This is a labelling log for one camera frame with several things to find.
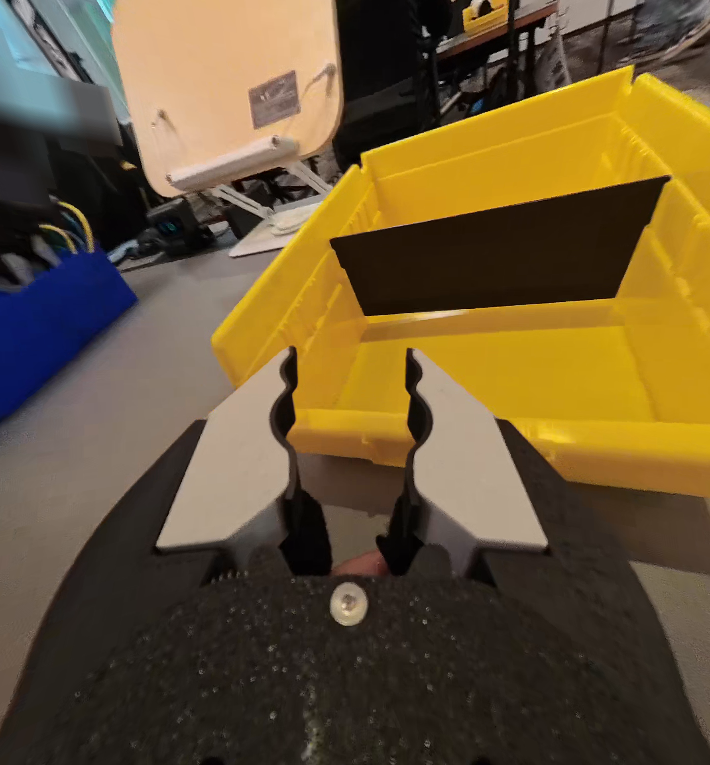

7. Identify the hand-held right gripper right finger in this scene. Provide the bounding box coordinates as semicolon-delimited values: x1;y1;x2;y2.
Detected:
376;348;550;579

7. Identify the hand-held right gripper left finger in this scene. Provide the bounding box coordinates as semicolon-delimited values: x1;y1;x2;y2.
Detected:
155;347;333;577

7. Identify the yellow plastic bin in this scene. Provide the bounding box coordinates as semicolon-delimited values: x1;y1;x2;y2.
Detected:
211;65;710;502

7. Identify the blue plastic bin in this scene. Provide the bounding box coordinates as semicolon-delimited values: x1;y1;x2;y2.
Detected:
0;248;139;422

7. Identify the black bin divider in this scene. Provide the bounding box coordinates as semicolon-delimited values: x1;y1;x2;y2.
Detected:
330;175;673;318

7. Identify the white stand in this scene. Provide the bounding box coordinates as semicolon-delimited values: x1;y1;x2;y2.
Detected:
211;160;332;259

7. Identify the black device with green light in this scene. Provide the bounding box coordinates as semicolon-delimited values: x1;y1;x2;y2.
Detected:
146;198;203;255

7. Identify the light wooden board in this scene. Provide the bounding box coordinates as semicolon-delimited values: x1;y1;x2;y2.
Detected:
111;0;346;199

